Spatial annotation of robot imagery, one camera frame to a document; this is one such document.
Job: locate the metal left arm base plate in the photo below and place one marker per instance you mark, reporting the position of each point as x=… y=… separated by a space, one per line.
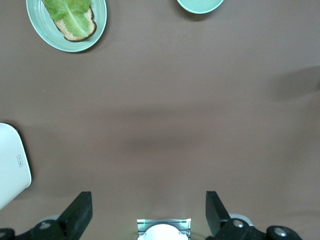
x=163 y=221

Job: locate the white toaster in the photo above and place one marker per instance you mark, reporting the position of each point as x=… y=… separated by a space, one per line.
x=12 y=162

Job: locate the light green plate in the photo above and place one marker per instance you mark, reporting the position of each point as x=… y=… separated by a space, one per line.
x=40 y=25

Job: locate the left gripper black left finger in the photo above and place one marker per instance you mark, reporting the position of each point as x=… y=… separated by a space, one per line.
x=70 y=220

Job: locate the light green bowl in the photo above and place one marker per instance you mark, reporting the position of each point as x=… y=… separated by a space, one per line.
x=200 y=6

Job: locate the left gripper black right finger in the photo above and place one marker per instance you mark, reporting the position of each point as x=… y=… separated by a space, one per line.
x=222 y=225

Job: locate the toasted bread slice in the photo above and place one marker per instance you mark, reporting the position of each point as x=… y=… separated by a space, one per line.
x=67 y=32

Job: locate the green lettuce leaf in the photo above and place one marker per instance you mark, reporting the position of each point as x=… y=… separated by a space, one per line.
x=72 y=15

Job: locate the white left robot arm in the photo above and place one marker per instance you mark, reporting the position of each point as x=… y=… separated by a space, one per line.
x=161 y=232

